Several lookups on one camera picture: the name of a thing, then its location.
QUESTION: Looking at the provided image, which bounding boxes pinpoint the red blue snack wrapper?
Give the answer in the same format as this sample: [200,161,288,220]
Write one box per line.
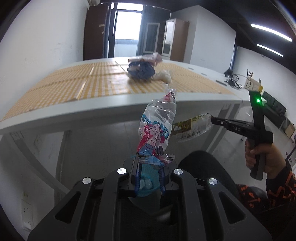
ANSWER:
[137,85,177,167]

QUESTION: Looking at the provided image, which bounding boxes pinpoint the dark blue bag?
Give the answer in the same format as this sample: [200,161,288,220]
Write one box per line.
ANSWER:
[127,61,155,80]

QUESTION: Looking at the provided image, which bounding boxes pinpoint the white red-edged zip bag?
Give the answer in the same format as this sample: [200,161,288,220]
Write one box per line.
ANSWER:
[128,52,163,66]

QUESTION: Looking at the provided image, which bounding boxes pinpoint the blue plastic waste basket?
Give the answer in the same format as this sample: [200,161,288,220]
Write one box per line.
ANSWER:
[134,162,162,197]

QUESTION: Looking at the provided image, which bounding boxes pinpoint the black office chair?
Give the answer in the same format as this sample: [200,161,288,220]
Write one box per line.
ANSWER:
[261,91,287,128]

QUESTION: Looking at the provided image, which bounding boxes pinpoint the person's black trouser legs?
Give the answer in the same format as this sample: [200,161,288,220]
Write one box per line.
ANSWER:
[178,150,240,199]

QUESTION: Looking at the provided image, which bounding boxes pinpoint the yellow checkered tablecloth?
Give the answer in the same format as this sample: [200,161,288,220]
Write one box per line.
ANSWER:
[4,61,232,120]

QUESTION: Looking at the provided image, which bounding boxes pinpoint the brown glass-door cabinet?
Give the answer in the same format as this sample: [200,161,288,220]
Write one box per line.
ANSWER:
[142,17,190,63]

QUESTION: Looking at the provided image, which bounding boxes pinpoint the dark wooden wardrobe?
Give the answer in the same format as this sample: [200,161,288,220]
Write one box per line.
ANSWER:
[83,4,109,60]

